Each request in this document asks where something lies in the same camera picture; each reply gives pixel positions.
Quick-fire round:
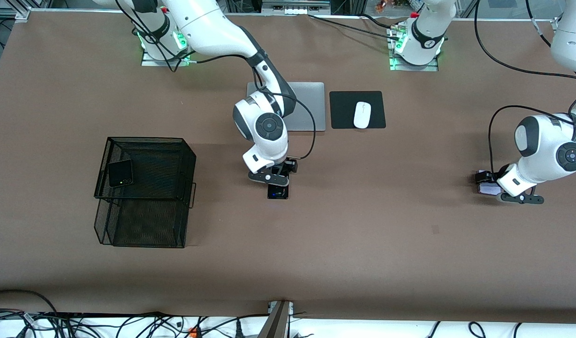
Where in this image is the small black flip phone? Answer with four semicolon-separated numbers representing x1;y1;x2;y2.
108;159;134;188

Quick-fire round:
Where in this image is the silver closed laptop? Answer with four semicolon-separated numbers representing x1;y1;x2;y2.
247;82;326;132

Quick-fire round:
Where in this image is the black mouse pad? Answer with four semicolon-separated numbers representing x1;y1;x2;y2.
329;91;387;130

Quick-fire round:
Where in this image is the white computer mouse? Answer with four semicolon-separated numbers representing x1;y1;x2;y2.
353;101;372;129

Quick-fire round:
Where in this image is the black mesh drawer organizer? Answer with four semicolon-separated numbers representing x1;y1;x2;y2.
94;137;197;248

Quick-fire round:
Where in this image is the grey power strip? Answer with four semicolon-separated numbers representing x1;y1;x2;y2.
262;0;331;15

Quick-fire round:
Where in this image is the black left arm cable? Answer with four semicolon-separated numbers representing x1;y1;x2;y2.
474;0;576;177

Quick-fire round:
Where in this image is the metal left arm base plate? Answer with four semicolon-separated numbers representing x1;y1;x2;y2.
389;55;439;72

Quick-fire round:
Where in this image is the black cable across table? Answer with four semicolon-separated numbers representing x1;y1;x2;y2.
308;14;402;42

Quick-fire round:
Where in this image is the grey metal frame post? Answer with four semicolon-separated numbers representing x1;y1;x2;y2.
258;300;294;338

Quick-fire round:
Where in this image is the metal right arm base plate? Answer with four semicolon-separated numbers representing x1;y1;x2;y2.
141;49;191;67

